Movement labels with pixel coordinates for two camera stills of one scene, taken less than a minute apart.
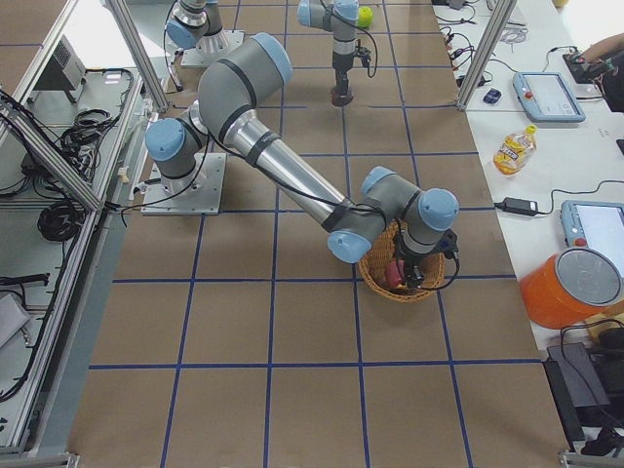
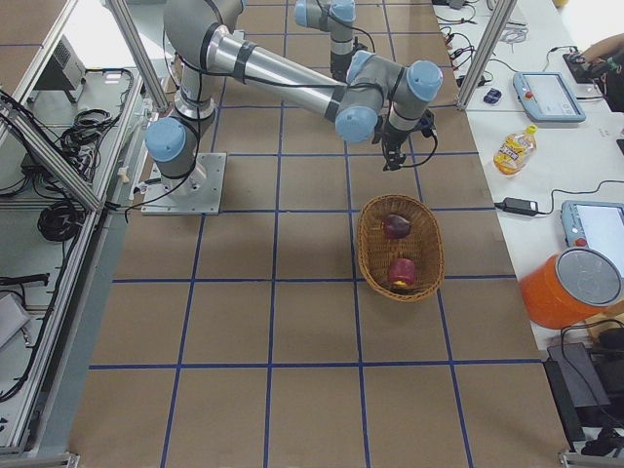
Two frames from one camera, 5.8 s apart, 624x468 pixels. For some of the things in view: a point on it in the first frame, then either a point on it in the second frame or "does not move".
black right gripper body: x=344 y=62 does not move
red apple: x=392 y=272 does not move
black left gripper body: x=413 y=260 to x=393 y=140
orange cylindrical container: x=570 y=288 does not move
